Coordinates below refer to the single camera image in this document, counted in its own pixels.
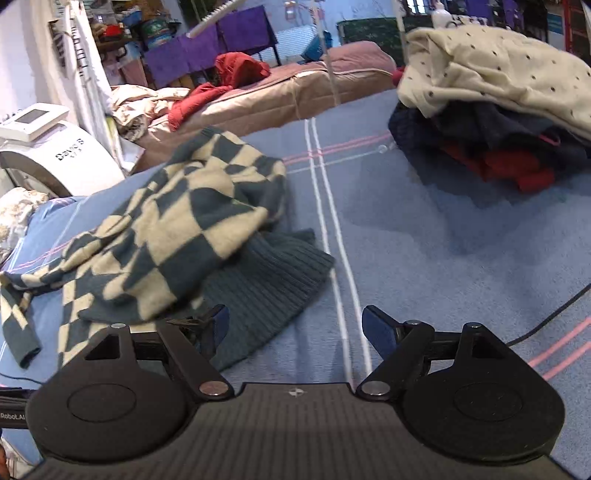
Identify blue cream checkered sweater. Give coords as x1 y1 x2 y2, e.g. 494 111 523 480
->
1 128 335 370

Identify red jacket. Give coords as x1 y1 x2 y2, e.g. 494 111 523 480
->
167 52 270 131

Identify cream dotted garment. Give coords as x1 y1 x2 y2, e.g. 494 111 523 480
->
398 24 590 139

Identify black cable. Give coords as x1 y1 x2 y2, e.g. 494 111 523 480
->
505 283 591 348

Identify floral beige quilt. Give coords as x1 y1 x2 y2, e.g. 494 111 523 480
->
0 187 49 262

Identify white David B machine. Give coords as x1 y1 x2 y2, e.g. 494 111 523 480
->
1 103 124 197

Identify red garment in pile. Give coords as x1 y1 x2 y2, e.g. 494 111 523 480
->
443 146 556 194

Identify white lamp pole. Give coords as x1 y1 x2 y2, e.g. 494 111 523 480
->
311 0 341 107

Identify crumpled beige blanket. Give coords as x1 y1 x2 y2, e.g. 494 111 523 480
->
108 84 189 142

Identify tan covered massage bed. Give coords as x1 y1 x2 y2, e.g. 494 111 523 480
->
134 60 397 173

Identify dark navy clothes pile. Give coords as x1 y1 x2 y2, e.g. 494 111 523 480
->
389 101 590 186

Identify pink pillow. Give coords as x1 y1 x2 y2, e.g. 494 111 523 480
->
329 41 397 75

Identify purple hanging cloth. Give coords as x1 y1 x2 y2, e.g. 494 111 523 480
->
144 5 277 88

